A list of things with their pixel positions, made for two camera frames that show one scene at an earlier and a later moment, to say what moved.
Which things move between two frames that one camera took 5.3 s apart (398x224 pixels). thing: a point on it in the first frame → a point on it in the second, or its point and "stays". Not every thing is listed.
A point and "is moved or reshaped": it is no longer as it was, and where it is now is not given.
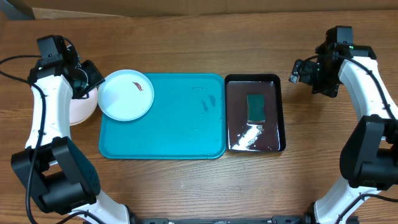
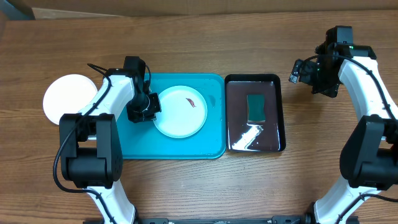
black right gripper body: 324,81 stays
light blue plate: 125,95 is moved or reshaped
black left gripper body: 90,78 → 143,107
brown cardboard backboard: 43,9 stays
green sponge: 256,108 stays
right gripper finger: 295,73 stays
